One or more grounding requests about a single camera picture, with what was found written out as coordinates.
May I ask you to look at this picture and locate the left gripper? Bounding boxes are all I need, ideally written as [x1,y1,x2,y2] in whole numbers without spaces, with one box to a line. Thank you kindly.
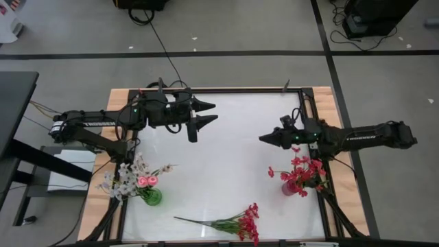
[169,97,219,143]

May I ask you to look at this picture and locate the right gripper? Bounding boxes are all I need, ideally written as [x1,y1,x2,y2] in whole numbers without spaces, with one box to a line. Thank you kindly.
[259,125,323,150]

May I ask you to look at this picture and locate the small red flower spray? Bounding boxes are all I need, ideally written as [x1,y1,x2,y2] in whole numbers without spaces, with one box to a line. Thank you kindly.
[267,146,329,198]

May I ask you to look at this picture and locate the red vase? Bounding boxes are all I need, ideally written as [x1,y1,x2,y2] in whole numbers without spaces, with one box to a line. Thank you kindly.
[281,180,300,197]

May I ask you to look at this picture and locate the small white flower spray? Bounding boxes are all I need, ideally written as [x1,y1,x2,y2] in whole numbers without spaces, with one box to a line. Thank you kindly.
[130,152,178,186]

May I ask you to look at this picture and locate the large red flower bunch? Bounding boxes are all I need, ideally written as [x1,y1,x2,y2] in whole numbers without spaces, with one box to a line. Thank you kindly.
[174,203,261,247]

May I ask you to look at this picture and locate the green glass vase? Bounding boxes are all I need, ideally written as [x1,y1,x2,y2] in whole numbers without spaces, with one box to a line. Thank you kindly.
[140,187,163,207]

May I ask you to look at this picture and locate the large white flower spray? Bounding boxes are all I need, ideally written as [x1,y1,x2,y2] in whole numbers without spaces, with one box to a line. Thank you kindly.
[95,161,152,207]

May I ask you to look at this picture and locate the wooden table board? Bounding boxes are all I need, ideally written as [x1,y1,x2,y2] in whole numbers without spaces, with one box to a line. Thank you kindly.
[77,86,371,242]

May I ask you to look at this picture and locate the black box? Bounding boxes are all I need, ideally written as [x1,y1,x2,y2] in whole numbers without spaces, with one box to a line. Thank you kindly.
[112,0,169,11]

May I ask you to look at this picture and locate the white flat box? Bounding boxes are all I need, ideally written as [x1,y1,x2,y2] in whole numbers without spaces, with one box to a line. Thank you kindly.
[47,149,97,192]

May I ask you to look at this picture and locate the black equipment case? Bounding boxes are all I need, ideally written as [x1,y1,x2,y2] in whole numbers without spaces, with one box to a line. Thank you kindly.
[342,0,419,39]

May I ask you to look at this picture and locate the black desk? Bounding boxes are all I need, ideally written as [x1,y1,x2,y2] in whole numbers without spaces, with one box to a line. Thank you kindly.
[0,71,40,210]

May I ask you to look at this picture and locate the white object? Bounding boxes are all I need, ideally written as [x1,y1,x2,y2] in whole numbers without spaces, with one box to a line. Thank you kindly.
[0,0,27,44]

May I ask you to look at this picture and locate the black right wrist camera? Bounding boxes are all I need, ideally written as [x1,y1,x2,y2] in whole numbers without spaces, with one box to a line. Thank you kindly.
[279,115,296,130]

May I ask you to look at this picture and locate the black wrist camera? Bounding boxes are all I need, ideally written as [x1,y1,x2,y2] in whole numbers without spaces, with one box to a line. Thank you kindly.
[279,115,296,130]
[173,89,193,104]

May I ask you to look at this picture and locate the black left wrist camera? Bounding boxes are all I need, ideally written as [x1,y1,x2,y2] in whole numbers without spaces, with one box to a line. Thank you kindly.
[173,89,193,104]

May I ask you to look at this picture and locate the black table frame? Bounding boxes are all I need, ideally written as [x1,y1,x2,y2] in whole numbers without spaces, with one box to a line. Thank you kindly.
[82,87,370,247]

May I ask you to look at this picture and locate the black floor cable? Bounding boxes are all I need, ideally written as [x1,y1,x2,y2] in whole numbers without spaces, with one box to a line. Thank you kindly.
[128,8,189,89]

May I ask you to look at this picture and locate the black cable bundle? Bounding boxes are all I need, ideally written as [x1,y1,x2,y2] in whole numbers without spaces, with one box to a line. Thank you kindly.
[317,191,366,238]
[84,202,121,242]

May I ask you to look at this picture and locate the tangled black cables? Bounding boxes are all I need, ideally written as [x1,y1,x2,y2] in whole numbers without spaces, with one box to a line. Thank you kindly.
[329,0,399,51]

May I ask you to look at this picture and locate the black desk leg frame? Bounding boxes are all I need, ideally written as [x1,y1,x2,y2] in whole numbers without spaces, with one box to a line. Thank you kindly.
[0,139,93,227]

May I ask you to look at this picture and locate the coloured wires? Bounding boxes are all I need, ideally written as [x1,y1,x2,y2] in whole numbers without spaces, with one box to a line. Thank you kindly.
[22,100,64,131]

